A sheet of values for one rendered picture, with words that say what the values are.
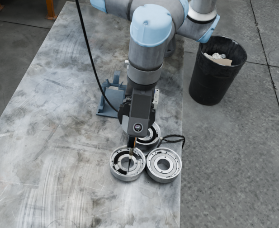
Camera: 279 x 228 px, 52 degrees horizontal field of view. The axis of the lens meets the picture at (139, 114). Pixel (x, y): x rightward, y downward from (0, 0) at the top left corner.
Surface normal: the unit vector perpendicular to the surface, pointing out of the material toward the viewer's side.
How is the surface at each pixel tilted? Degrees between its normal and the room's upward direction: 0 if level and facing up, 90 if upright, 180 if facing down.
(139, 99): 32
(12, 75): 0
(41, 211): 0
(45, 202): 0
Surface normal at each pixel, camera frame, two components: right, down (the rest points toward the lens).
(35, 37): 0.11, -0.64
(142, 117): 0.05, -0.14
